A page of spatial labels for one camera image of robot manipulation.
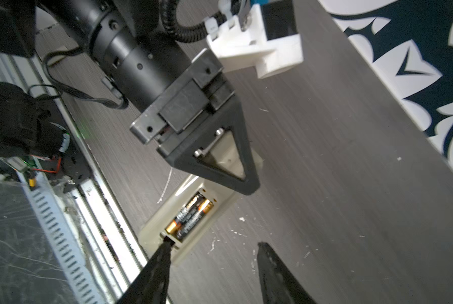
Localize AAA battery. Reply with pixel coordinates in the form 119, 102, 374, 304
165, 193, 206, 234
175, 199, 214, 241

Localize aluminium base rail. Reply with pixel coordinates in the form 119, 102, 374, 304
0, 54, 147, 295

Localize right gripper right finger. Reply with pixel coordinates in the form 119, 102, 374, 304
257, 242, 316, 304

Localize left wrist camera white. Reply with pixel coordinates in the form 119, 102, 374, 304
204, 1, 304, 79

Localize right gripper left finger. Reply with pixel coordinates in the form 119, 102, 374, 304
116, 237, 173, 304

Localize white remote control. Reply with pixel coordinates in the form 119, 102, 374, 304
138, 128, 248, 264

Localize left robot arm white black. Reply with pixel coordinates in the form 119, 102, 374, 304
0, 1, 260, 195

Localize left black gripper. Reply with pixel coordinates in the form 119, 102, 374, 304
130, 49, 261, 195

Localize white slotted cable duct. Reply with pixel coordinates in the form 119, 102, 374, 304
18, 172, 106, 303

